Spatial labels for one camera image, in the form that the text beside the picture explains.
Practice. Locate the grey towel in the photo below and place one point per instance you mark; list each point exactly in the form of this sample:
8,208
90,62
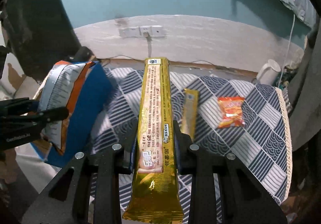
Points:
304,92

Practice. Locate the person's left hand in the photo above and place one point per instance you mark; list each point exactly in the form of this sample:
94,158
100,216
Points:
9,166

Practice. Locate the large orange chips bag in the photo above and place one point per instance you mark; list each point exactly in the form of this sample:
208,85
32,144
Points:
62,89

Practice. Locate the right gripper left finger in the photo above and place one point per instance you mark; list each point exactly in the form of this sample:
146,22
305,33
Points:
65,199

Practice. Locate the black cylindrical object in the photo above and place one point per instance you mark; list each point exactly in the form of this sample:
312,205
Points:
82,55

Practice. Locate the navy white patterned tablecloth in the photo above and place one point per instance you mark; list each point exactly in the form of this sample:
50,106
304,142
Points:
263,145

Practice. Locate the small orange stick-snack packet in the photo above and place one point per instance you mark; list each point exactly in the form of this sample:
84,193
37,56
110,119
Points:
231,112

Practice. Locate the white electric kettle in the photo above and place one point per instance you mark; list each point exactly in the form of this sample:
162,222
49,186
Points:
268,72

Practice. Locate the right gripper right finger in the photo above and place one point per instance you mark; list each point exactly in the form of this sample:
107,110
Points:
243,199

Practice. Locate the yellow biscuit bar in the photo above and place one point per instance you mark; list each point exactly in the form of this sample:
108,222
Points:
155,188
189,114

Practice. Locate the blue cardboard box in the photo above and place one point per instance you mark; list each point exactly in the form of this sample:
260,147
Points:
94,95

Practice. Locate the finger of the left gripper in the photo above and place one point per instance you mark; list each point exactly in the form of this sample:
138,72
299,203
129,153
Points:
18,106
43,118

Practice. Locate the white wall socket strip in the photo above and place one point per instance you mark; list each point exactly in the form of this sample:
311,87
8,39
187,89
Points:
142,31

